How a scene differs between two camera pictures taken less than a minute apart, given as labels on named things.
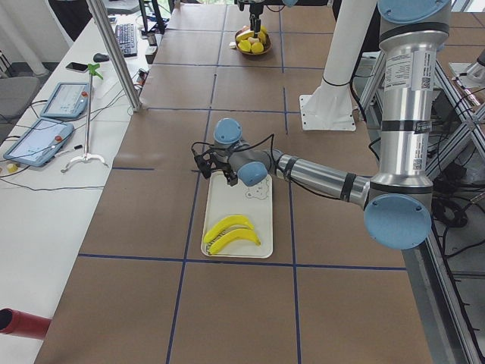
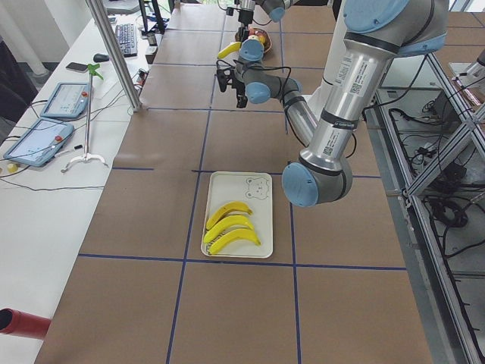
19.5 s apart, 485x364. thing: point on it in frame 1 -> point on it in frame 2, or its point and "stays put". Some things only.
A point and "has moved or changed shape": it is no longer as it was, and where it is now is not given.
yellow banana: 237,233 stays put
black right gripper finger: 251,20 -> 243,33
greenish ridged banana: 226,223 stays put
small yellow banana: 263,35 -> 233,47
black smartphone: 77,67 stays put
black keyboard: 126,37 stays put
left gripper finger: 204,167 -> 223,80
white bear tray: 254,203 stays put
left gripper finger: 231,177 -> 242,100
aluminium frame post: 116,50 stays put
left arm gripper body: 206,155 -> 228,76
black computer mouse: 99,57 stays put
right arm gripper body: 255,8 -> 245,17
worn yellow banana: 245,35 has moved or changed shape
